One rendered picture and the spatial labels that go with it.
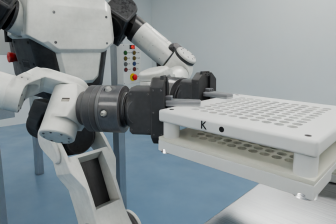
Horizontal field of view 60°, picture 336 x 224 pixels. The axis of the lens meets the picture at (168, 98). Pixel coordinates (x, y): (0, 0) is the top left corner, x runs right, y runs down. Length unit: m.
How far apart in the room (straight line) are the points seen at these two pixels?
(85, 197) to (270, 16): 3.67
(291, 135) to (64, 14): 0.67
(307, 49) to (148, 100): 3.50
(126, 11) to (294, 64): 3.18
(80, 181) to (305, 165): 0.65
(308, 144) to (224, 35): 4.32
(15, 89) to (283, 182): 0.45
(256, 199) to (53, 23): 0.64
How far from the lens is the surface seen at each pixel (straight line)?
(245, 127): 0.39
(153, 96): 0.50
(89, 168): 0.96
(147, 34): 1.03
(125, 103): 0.52
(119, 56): 1.91
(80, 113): 0.54
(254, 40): 4.32
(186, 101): 0.51
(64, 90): 0.58
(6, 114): 1.68
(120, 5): 1.05
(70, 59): 0.87
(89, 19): 0.90
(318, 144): 0.36
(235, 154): 0.42
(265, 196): 0.65
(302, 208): 0.63
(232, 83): 4.56
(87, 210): 0.92
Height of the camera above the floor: 1.16
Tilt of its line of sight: 9 degrees down
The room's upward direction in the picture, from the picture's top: straight up
